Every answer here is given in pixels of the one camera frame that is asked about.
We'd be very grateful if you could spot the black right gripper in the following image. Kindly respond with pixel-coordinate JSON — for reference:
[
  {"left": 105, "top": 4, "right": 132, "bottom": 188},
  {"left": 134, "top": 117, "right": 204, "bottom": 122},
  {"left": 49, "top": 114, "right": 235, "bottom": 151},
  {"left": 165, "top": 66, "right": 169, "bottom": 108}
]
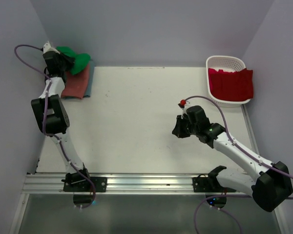
[{"left": 172, "top": 114, "right": 199, "bottom": 138}]

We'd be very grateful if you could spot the green t-shirt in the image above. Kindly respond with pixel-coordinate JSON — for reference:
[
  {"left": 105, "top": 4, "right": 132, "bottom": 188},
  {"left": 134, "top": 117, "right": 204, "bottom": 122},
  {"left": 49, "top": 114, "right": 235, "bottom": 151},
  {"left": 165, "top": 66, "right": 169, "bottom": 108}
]
[{"left": 56, "top": 46, "right": 91, "bottom": 75}]

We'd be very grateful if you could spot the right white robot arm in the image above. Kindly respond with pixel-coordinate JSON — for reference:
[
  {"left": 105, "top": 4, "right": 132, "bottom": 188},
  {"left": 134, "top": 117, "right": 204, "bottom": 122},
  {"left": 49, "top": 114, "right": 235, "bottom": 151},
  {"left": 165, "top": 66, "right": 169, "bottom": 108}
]
[{"left": 172, "top": 101, "right": 293, "bottom": 212}]

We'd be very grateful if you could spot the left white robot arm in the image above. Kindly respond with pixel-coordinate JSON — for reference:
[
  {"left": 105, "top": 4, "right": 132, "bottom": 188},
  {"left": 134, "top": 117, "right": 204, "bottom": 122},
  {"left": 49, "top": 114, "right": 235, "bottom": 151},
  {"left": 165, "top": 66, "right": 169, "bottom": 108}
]
[{"left": 31, "top": 48, "right": 92, "bottom": 192}]

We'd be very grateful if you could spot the folded salmon pink t-shirt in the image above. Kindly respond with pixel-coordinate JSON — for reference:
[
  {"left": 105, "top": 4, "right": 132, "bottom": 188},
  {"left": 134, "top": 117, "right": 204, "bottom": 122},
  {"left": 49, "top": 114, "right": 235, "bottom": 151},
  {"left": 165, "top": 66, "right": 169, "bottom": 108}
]
[{"left": 61, "top": 64, "right": 90, "bottom": 99}]

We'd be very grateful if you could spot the folded light blue t-shirt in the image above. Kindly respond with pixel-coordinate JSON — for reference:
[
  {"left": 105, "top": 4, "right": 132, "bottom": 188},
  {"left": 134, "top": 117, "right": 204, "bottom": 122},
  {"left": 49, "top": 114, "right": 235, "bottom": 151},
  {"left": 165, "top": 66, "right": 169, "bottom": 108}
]
[{"left": 64, "top": 59, "right": 95, "bottom": 99}]

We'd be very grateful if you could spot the red t-shirt in basket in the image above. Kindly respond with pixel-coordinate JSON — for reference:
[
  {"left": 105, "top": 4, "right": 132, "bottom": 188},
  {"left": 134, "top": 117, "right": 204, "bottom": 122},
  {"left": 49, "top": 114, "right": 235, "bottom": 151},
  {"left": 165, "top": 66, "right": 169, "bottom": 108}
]
[{"left": 208, "top": 68, "right": 254, "bottom": 102}]

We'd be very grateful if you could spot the white perforated laundry basket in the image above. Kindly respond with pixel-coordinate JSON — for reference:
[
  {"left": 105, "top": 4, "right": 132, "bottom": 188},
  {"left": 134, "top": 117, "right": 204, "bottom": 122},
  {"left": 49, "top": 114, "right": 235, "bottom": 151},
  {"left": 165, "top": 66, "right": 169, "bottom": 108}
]
[{"left": 206, "top": 56, "right": 254, "bottom": 108}]

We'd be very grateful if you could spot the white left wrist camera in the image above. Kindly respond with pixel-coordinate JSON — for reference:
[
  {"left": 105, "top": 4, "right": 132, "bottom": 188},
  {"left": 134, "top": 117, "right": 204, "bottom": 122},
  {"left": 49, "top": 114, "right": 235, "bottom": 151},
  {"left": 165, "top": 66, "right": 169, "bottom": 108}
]
[{"left": 42, "top": 41, "right": 59, "bottom": 54}]

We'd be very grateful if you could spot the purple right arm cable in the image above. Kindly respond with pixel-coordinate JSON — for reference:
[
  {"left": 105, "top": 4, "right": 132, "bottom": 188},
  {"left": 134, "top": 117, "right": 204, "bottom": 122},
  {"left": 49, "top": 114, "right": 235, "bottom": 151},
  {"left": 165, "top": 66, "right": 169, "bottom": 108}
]
[{"left": 179, "top": 95, "right": 293, "bottom": 234}]

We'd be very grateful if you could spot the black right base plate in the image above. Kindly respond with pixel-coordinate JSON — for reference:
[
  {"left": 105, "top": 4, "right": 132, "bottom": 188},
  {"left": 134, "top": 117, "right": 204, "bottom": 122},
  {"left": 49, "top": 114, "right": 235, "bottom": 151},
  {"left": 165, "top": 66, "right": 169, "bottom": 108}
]
[{"left": 192, "top": 174, "right": 236, "bottom": 193}]

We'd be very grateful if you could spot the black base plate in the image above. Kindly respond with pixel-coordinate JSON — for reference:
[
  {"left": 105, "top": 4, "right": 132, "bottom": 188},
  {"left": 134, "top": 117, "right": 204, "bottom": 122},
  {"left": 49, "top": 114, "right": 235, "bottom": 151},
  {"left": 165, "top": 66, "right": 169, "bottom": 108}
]
[
  {"left": 192, "top": 174, "right": 236, "bottom": 193},
  {"left": 61, "top": 173, "right": 107, "bottom": 193}
]

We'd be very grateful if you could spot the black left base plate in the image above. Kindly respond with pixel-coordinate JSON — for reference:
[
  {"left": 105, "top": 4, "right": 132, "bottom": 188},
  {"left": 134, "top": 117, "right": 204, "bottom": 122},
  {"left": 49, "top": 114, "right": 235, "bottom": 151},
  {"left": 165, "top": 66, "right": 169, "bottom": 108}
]
[{"left": 61, "top": 173, "right": 107, "bottom": 193}]

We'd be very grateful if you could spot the aluminium mounting rail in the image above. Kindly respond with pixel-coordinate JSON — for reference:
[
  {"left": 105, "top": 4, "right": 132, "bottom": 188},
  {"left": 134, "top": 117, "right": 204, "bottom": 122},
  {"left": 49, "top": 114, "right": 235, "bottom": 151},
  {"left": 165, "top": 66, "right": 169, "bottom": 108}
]
[{"left": 22, "top": 173, "right": 252, "bottom": 195}]

